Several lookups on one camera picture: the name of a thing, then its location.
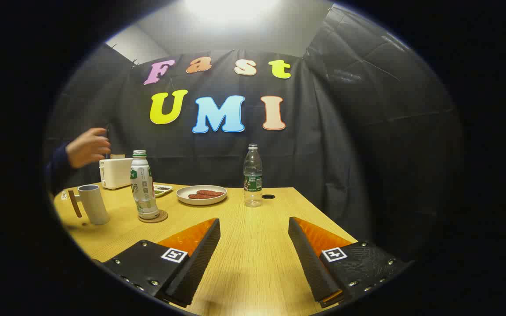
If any wooden table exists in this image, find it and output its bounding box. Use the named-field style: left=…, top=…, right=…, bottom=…
left=53, top=182, right=359, bottom=316

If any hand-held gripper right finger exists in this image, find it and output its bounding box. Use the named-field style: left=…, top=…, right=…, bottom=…
left=288, top=217, right=414, bottom=309

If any white juice bottle green label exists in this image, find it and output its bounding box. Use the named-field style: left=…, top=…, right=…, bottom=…
left=130, top=150, right=160, bottom=220

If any white round plate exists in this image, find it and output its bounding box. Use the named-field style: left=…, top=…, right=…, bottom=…
left=176, top=185, right=228, bottom=206

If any white cup wooden handle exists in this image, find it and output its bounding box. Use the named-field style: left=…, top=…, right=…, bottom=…
left=68, top=184, right=111, bottom=226

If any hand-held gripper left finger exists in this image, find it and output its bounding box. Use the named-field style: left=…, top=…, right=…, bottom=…
left=102, top=218, right=221, bottom=308

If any round cork coaster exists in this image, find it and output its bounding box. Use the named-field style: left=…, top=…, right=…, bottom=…
left=138, top=209, right=169, bottom=224

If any black backdrop cloth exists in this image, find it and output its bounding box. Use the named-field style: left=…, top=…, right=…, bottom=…
left=44, top=7, right=462, bottom=264

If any clear water bottle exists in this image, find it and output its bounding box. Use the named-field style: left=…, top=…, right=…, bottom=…
left=243, top=144, right=263, bottom=208

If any white toaster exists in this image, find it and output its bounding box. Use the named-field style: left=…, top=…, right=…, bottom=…
left=99, top=157, right=134, bottom=190

